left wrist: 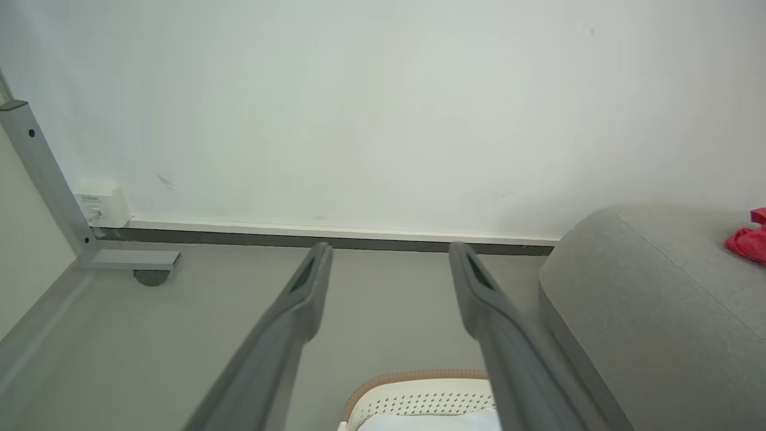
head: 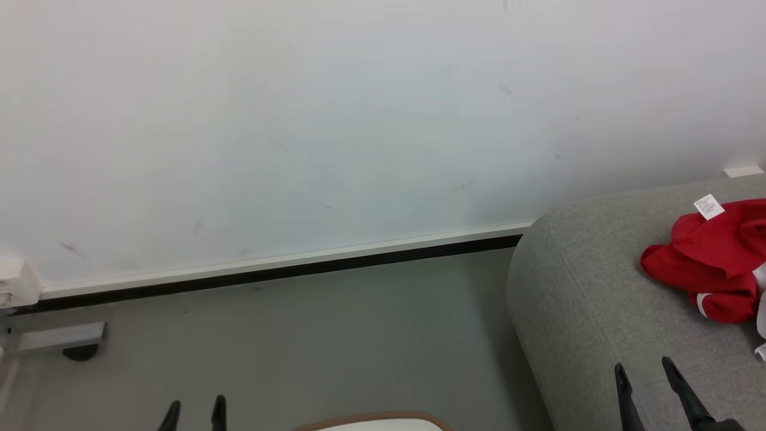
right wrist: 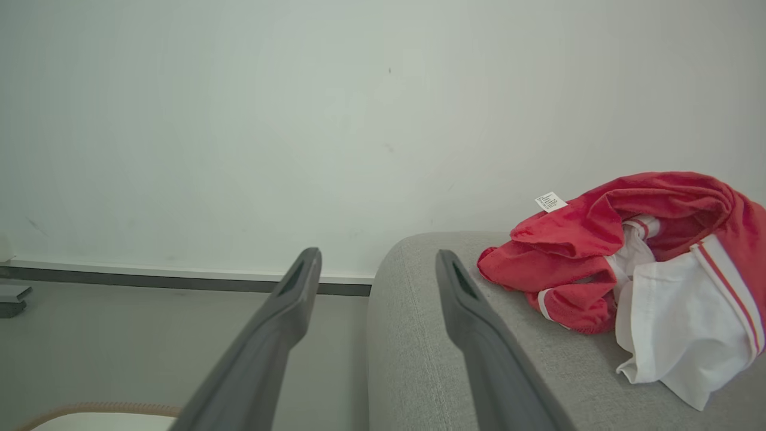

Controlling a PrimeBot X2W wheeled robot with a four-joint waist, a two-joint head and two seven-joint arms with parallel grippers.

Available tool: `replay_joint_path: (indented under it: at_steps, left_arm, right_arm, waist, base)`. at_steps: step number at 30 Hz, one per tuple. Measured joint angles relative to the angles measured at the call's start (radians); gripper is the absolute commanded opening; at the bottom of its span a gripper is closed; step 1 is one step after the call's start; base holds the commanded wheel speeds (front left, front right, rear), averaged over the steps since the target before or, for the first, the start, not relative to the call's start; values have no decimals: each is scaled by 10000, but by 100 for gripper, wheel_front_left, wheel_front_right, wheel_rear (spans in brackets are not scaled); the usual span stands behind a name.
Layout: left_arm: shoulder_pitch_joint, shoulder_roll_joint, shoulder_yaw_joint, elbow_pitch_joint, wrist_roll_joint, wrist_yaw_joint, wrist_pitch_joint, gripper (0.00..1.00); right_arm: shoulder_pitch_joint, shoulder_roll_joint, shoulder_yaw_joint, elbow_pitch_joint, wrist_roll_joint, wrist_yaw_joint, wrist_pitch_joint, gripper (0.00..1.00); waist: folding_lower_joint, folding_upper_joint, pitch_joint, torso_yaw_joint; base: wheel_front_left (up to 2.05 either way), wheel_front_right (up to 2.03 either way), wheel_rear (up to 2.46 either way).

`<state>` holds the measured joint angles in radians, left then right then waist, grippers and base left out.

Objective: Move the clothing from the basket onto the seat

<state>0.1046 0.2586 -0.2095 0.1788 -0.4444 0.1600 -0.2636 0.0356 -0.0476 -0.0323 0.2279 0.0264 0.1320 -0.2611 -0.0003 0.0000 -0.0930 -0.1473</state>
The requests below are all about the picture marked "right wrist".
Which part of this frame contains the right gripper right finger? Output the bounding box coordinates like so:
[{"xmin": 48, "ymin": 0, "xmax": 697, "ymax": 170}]
[{"xmin": 435, "ymin": 249, "xmax": 576, "ymax": 431}]

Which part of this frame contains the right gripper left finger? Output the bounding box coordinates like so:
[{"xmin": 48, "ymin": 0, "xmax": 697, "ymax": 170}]
[{"xmin": 169, "ymin": 247, "xmax": 323, "ymax": 431}]

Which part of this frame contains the red and white garment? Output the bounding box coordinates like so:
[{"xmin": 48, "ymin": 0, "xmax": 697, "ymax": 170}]
[{"xmin": 477, "ymin": 172, "xmax": 766, "ymax": 412}]

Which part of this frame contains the white laundry basket brown rim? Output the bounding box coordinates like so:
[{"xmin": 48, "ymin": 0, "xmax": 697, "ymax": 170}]
[{"xmin": 18, "ymin": 402, "xmax": 181, "ymax": 431}]

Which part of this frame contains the grey fabric sofa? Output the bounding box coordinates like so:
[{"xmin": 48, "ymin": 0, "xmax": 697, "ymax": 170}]
[{"xmin": 366, "ymin": 231, "xmax": 766, "ymax": 431}]

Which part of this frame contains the white baseboard strip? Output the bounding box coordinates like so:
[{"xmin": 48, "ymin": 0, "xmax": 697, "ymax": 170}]
[{"xmin": 0, "ymin": 259, "xmax": 375, "ymax": 286}]

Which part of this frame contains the grey metal foot bracket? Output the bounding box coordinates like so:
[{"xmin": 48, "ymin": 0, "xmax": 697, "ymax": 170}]
[{"xmin": 0, "ymin": 284, "xmax": 33, "ymax": 305}]

